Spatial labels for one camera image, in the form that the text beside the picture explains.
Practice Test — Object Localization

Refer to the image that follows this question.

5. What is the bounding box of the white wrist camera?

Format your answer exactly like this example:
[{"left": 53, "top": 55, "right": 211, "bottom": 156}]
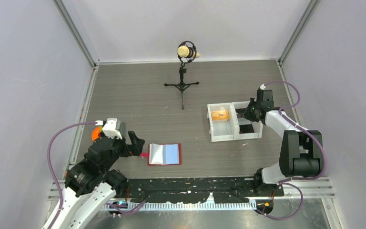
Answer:
[
  {"left": 259, "top": 84, "right": 266, "bottom": 90},
  {"left": 95, "top": 118, "right": 122, "bottom": 139}
]

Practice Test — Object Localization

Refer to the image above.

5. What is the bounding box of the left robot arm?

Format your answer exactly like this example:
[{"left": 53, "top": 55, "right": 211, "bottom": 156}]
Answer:
[{"left": 43, "top": 131, "right": 145, "bottom": 229}]

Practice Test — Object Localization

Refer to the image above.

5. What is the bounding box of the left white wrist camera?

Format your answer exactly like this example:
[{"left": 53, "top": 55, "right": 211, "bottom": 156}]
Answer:
[{"left": 95, "top": 118, "right": 122, "bottom": 139}]

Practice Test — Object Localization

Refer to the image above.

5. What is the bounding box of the beige microphone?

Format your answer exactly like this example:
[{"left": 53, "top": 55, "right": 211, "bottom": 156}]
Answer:
[{"left": 177, "top": 45, "right": 200, "bottom": 59}]

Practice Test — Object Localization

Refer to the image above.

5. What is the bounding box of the red card holder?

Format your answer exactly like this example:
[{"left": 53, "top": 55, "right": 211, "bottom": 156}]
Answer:
[{"left": 140, "top": 143, "right": 182, "bottom": 166}]

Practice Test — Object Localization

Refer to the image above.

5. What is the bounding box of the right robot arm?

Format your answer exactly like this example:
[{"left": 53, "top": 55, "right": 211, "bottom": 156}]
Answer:
[{"left": 243, "top": 89, "right": 325, "bottom": 196}]

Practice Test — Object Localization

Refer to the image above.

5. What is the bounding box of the grey studded baseplate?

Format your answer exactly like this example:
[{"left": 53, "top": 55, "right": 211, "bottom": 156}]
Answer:
[{"left": 119, "top": 122, "right": 126, "bottom": 139}]

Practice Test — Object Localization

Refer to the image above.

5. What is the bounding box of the white two-compartment tray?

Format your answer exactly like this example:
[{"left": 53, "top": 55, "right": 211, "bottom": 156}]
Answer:
[{"left": 207, "top": 101, "right": 263, "bottom": 142}]

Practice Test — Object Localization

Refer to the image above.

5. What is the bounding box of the black microphone tripod stand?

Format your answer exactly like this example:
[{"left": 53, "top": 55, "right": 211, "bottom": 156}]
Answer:
[{"left": 164, "top": 41, "right": 200, "bottom": 110}]

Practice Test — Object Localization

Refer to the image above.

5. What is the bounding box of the black credit card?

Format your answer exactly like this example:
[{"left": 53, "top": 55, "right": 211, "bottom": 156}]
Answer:
[
  {"left": 235, "top": 108, "right": 246, "bottom": 118},
  {"left": 239, "top": 124, "right": 254, "bottom": 134}
]

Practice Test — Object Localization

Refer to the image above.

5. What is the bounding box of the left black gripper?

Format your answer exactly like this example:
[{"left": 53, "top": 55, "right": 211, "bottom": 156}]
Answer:
[{"left": 101, "top": 130, "right": 144, "bottom": 173}]

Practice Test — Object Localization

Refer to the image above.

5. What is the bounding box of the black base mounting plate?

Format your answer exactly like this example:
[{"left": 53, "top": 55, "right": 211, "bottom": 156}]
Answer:
[{"left": 116, "top": 177, "right": 284, "bottom": 204}]

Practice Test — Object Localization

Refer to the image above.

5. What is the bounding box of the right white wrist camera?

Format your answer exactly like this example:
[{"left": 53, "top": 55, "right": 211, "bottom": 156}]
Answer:
[{"left": 259, "top": 84, "right": 266, "bottom": 90}]

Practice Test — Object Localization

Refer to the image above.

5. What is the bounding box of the orange credit card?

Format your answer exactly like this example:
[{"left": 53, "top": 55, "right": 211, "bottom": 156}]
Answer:
[{"left": 210, "top": 110, "right": 230, "bottom": 122}]

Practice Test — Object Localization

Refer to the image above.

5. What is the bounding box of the orange curved plastic piece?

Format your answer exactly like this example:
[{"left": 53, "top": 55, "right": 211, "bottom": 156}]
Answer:
[{"left": 91, "top": 126, "right": 102, "bottom": 141}]

